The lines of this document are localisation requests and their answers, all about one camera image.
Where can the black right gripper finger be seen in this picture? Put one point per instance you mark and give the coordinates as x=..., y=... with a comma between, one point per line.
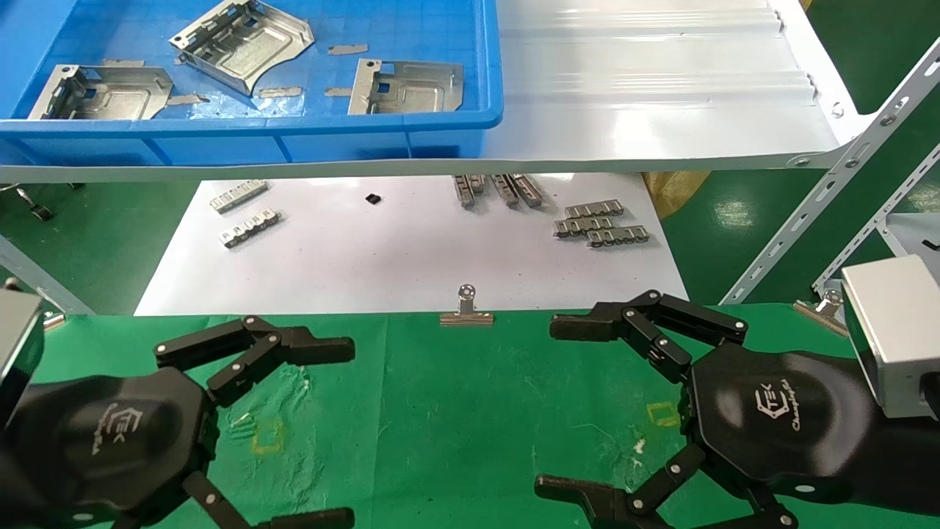
x=617, y=510
x=661, y=323

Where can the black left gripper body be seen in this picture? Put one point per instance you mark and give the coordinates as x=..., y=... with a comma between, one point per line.
x=110, y=441

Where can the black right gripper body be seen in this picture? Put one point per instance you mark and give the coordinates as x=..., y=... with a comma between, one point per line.
x=778, y=419

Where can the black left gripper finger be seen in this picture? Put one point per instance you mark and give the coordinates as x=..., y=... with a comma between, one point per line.
x=220, y=507
x=257, y=342

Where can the curved-edge sheet metal bracket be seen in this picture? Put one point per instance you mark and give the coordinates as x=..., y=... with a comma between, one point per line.
x=242, y=44

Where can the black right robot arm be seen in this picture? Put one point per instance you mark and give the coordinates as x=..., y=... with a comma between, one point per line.
x=914, y=463

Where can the silver binder clip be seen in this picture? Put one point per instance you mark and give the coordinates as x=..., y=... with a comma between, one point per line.
x=830, y=301
x=466, y=318
x=53, y=319

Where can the yellow plastic bag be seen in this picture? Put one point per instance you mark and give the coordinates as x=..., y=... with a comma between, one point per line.
x=672, y=191

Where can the green table cloth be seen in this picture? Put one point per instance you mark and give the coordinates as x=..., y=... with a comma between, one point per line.
x=455, y=426

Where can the white metal shelf board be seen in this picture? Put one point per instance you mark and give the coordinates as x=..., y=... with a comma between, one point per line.
x=646, y=110

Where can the white flat panel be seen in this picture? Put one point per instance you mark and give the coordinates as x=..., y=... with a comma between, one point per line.
x=910, y=228

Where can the small flat metal strip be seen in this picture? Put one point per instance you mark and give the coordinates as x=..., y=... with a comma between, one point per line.
x=123, y=62
x=187, y=99
x=338, y=92
x=347, y=49
x=280, y=92

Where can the blue plastic bin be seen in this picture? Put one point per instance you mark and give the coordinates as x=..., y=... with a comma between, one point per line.
x=411, y=29

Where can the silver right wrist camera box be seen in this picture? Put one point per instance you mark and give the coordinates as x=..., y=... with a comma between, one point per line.
x=896, y=330

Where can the white perforated shelf post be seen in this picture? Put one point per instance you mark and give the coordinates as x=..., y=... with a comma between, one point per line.
x=44, y=283
x=874, y=224
x=830, y=184

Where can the metal bracket with black clip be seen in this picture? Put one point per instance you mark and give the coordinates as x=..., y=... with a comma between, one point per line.
x=110, y=95

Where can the sheet metal bracket part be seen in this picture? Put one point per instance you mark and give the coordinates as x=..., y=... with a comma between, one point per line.
x=411, y=88

